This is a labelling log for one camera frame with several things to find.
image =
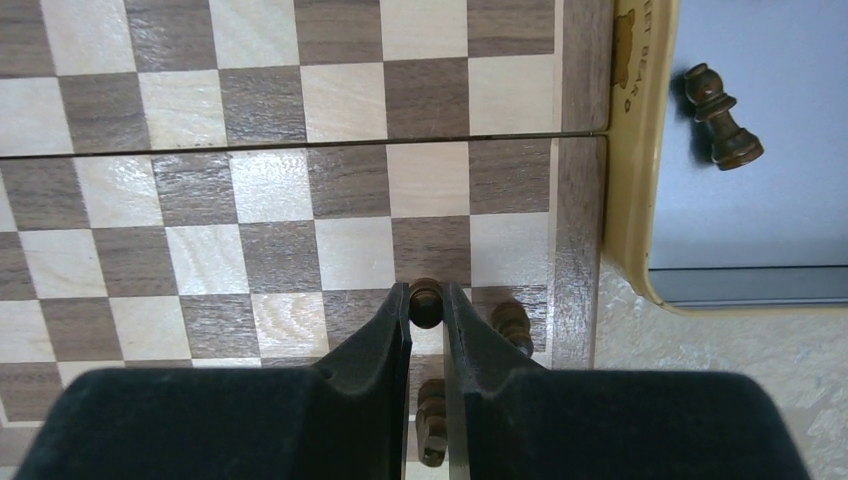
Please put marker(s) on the dark pawn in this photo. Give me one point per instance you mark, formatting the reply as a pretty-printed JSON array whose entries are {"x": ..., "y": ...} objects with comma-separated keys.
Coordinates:
[
  {"x": 426, "y": 303},
  {"x": 732, "y": 146},
  {"x": 511, "y": 321}
]

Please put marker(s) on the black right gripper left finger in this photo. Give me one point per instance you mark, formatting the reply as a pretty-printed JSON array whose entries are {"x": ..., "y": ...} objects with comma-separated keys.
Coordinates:
[{"x": 363, "y": 406}]

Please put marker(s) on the dark pawn in tray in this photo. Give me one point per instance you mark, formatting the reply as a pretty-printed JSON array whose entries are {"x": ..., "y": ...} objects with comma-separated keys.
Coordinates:
[{"x": 732, "y": 146}]

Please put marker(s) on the wooden chess board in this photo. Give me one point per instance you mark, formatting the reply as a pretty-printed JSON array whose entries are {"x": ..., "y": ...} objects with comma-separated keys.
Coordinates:
[{"x": 238, "y": 183}]

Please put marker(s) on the gold metal tin tray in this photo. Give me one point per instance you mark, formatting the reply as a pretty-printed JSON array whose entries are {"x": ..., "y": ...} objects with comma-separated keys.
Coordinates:
[{"x": 727, "y": 177}]

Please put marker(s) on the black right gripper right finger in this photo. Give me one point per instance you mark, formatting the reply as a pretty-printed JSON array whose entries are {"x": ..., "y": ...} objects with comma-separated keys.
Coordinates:
[{"x": 486, "y": 439}]

